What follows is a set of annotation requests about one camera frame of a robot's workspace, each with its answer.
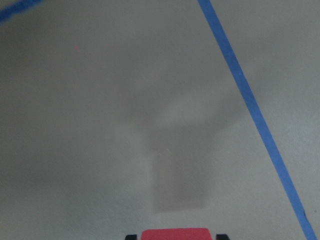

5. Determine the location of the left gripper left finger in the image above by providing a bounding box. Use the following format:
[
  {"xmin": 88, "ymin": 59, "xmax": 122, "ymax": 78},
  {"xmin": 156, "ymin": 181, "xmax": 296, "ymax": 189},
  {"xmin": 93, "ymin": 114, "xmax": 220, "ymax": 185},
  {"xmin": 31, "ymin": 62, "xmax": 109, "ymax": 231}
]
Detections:
[{"xmin": 125, "ymin": 234, "xmax": 138, "ymax": 240}]

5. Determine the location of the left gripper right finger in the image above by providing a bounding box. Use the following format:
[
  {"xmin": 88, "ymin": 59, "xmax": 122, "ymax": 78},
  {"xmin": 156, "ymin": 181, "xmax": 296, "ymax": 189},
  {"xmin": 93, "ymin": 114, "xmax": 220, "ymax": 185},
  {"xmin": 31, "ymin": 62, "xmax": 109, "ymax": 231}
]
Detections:
[{"xmin": 215, "ymin": 234, "xmax": 230, "ymax": 240}]

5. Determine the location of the red block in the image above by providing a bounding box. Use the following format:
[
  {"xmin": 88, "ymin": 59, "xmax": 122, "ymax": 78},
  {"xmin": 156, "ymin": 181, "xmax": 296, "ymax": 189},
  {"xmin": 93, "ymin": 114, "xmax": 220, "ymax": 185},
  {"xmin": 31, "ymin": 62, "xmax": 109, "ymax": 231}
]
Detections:
[{"xmin": 140, "ymin": 228, "xmax": 213, "ymax": 240}]

